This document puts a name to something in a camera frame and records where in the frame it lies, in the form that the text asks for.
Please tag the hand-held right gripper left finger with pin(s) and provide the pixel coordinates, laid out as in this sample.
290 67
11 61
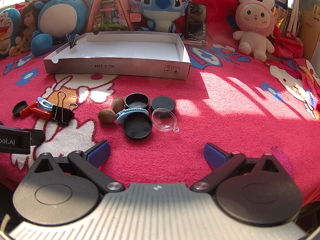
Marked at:
100 152

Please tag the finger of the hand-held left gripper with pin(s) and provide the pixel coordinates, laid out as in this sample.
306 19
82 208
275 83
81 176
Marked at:
37 137

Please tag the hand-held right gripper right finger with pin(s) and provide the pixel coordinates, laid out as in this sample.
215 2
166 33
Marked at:
215 155

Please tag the red crayon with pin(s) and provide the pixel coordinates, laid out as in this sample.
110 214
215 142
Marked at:
40 113
25 110

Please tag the large black binder clip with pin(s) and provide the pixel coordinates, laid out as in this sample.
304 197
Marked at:
61 115

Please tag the light blue hair clip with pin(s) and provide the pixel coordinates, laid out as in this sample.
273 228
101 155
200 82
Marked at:
43 103
122 116

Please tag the black round cap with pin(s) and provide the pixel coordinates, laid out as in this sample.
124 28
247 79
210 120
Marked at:
136 100
137 128
20 108
163 104

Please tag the brown nut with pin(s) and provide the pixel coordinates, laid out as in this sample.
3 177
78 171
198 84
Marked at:
107 116
117 104

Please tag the clear plastic dome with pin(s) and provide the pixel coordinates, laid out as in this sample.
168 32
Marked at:
163 121

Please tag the white cardboard box lid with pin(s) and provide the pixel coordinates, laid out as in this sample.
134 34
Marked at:
125 48

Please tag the pink cartoon printed blanket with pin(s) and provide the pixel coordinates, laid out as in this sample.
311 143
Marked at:
225 120

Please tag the small black binder clip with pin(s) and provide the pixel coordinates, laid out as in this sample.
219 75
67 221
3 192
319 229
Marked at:
72 41

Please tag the beige phone stand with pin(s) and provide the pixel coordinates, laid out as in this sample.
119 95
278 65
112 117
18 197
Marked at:
197 43

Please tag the blue robot cat plush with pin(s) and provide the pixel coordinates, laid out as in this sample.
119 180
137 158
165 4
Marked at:
6 27

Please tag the brown-haired doll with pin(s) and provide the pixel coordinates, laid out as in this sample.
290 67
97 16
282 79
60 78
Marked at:
27 22

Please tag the round blue mouse plush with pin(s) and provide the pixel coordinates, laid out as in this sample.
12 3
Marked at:
60 17

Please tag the red cloth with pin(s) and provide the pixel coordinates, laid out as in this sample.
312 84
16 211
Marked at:
287 46

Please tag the black smartphone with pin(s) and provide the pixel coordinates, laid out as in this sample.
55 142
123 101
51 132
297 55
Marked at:
196 22

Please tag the pink triangular house model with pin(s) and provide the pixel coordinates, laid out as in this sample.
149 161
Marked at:
107 12

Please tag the pink bunny plush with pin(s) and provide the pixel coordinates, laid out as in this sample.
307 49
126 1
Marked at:
252 17

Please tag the brown cardboard box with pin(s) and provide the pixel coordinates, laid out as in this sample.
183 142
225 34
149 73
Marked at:
311 30

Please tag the blue alien plush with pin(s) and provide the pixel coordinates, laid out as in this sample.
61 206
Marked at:
160 5

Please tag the white rack poles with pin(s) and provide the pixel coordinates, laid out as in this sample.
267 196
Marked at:
296 10

